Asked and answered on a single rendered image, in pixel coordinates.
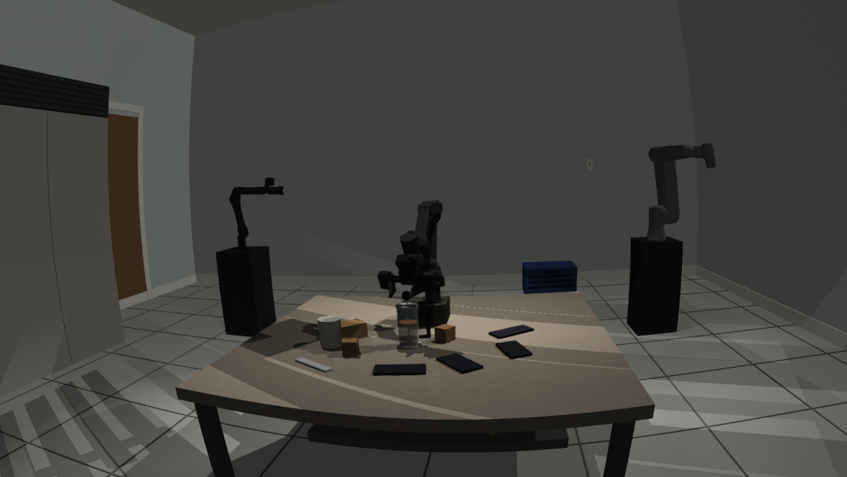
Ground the white flat bar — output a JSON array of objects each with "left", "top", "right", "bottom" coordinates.
[{"left": 295, "top": 357, "right": 333, "bottom": 372}]

